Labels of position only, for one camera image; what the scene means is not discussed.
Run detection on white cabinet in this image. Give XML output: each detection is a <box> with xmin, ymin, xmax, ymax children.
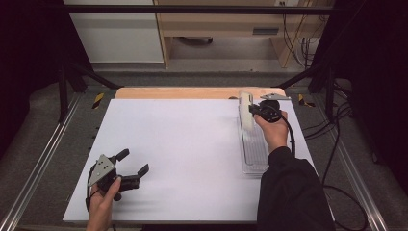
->
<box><xmin>63</xmin><ymin>0</ymin><xmax>165</xmax><ymax>64</ymax></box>

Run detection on wooden desk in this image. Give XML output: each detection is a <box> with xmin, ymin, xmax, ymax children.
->
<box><xmin>153</xmin><ymin>0</ymin><xmax>325</xmax><ymax>69</ymax></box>

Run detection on aluminium rail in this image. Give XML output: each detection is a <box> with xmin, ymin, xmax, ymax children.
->
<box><xmin>312</xmin><ymin>95</ymin><xmax>390</xmax><ymax>231</ymax></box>
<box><xmin>0</xmin><ymin>92</ymin><xmax>83</xmax><ymax>231</ymax></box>

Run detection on white board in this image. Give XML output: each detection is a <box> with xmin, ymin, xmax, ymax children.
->
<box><xmin>62</xmin><ymin>98</ymin><xmax>317</xmax><ymax>224</ymax></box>

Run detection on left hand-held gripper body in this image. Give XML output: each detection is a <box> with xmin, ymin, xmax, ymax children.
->
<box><xmin>87</xmin><ymin>154</ymin><xmax>124</xmax><ymax>203</ymax></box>

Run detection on black floor cables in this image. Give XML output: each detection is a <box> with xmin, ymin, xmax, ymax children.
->
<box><xmin>302</xmin><ymin>80</ymin><xmax>354</xmax><ymax>181</ymax></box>

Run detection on clear plastic packaging tray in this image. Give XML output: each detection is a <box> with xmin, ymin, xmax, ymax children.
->
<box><xmin>237</xmin><ymin>99</ymin><xmax>271</xmax><ymax>177</ymax></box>

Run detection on person's left hand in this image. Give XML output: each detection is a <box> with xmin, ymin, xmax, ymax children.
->
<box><xmin>85</xmin><ymin>175</ymin><xmax>123</xmax><ymax>223</ymax></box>

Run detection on bundle of hanging cables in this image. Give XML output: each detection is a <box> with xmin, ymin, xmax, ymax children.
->
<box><xmin>281</xmin><ymin>2</ymin><xmax>323</xmax><ymax>69</ymax></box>

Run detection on black frame strut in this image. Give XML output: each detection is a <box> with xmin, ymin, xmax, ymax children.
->
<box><xmin>272</xmin><ymin>62</ymin><xmax>337</xmax><ymax>120</ymax></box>
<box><xmin>57</xmin><ymin>60</ymin><xmax>123</xmax><ymax>123</ymax></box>

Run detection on person's right hand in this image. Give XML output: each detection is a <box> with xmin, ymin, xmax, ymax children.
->
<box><xmin>253</xmin><ymin>110</ymin><xmax>290</xmax><ymax>155</ymax></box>

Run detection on black horizontal frame bar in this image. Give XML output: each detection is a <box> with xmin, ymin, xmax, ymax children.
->
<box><xmin>41</xmin><ymin>4</ymin><xmax>338</xmax><ymax>15</ymax></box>

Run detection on yellow black tape marker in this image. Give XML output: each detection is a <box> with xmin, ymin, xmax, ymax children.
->
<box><xmin>91</xmin><ymin>91</ymin><xmax>106</xmax><ymax>111</ymax></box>
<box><xmin>296</xmin><ymin>93</ymin><xmax>317</xmax><ymax>109</ymax></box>

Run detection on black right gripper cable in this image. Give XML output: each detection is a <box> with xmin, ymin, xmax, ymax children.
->
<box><xmin>278</xmin><ymin>110</ymin><xmax>370</xmax><ymax>231</ymax></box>

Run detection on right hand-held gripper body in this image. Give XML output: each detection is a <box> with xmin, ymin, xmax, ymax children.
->
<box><xmin>253</xmin><ymin>92</ymin><xmax>293</xmax><ymax>125</ymax></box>

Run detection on black curtain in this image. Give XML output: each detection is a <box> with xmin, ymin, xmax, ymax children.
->
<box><xmin>307</xmin><ymin>0</ymin><xmax>408</xmax><ymax>195</ymax></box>
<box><xmin>0</xmin><ymin>0</ymin><xmax>94</xmax><ymax>159</ymax></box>

